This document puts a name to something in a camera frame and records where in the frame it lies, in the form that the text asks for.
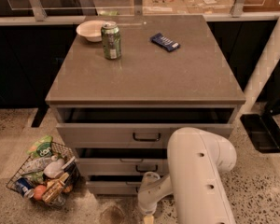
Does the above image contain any grey bottom drawer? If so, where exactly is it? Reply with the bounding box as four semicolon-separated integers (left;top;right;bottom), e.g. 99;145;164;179
86;175;142;195

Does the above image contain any grey drawer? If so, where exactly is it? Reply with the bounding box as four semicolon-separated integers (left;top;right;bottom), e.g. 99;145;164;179
86;175;142;195
57;107;232;148
77;148;167;175

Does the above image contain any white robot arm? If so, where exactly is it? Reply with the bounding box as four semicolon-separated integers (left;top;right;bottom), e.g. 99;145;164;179
138;119;280;224

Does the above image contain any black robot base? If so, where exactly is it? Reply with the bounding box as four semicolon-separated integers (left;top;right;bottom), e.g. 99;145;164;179
240;95;280;153

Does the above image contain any grey middle drawer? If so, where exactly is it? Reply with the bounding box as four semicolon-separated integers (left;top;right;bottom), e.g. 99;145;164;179
77;148;167;175

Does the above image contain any grey top drawer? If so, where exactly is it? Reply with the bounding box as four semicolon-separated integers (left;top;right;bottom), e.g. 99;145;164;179
57;107;232;148

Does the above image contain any grey drawer cabinet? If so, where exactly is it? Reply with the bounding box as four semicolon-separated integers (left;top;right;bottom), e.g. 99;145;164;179
45;14;246;198

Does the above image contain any brown snack box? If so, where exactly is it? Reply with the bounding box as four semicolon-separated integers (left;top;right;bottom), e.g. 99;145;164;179
42;173;69;203

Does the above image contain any white plastic bottle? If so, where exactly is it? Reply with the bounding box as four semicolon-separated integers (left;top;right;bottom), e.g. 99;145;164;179
43;156;64;178

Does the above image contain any orange fruit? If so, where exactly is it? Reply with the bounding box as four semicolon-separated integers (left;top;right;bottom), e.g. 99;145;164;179
34;185;47;201

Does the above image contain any clear plastic water bottle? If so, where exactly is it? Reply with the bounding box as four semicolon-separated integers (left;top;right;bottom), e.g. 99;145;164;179
23;157;53;173

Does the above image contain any green chip bag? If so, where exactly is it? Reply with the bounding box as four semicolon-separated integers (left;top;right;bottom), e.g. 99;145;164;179
26;135;53;159

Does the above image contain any blue soda can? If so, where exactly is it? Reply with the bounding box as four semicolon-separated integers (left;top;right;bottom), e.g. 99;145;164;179
15;177;35;199

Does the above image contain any blue snack packet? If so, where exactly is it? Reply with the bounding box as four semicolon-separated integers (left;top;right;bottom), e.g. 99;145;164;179
150;33;180;52

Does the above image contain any green soda can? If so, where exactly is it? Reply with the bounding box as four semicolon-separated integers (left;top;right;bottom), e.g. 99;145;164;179
101;21;121;60

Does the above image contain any white bowl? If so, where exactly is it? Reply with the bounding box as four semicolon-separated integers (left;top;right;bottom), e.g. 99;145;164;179
76;21;105;42

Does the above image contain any cardboard box left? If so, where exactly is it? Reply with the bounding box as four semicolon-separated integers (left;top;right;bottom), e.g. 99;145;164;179
142;0;189;15

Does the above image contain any wire basket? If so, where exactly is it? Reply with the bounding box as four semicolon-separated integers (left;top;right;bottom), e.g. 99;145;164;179
7;142;79;207

